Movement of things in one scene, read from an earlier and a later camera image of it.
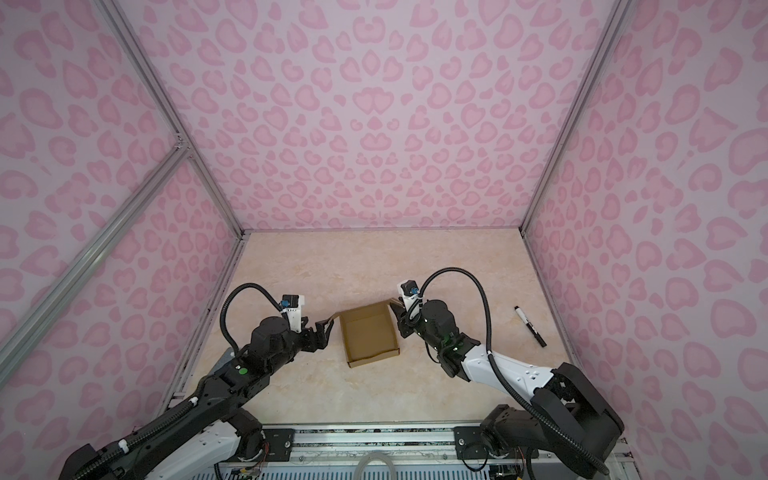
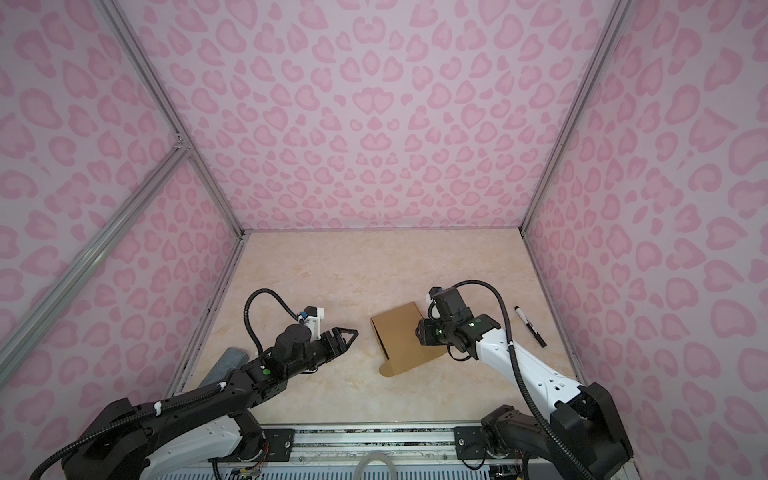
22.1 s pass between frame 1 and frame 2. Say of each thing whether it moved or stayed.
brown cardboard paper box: moved
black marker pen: stayed
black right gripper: moved
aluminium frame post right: stayed
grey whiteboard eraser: stayed
